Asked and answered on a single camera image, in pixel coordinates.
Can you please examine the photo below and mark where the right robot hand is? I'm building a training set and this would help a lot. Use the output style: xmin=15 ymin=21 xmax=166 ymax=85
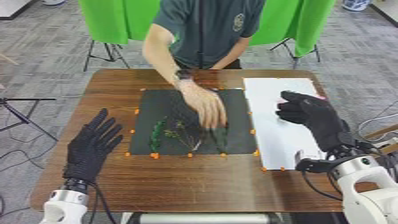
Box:
xmin=274 ymin=90 xmax=354 ymax=153

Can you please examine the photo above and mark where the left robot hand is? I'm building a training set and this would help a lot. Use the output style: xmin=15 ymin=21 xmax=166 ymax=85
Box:
xmin=63 ymin=107 xmax=127 ymax=184

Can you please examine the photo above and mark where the dark mat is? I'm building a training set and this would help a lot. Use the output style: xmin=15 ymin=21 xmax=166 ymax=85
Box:
xmin=129 ymin=88 xmax=262 ymax=157

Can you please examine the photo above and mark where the person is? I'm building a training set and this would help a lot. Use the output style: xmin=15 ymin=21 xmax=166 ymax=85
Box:
xmin=141 ymin=0 xmax=267 ymax=130

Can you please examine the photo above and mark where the white sheet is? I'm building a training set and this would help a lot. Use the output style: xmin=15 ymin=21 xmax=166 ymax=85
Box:
xmin=242 ymin=77 xmax=330 ymax=171

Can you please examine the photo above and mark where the black tripod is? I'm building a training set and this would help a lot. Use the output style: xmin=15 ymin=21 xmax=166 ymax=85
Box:
xmin=0 ymin=96 xmax=63 ymax=143

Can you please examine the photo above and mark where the thin green sprig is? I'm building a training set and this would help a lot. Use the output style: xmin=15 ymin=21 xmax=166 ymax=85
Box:
xmin=163 ymin=121 xmax=205 ymax=152

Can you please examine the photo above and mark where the black cloth stand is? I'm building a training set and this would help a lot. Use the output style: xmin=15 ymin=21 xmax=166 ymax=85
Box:
xmin=83 ymin=39 xmax=134 ymax=73
xmin=269 ymin=36 xmax=324 ymax=70

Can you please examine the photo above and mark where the pale grey bar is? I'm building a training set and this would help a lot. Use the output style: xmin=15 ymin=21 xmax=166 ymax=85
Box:
xmin=127 ymin=212 xmax=282 ymax=224

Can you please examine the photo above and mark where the black cable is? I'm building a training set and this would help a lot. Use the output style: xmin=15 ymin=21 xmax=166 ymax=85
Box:
xmin=301 ymin=169 xmax=347 ymax=203
xmin=88 ymin=181 xmax=122 ymax=224

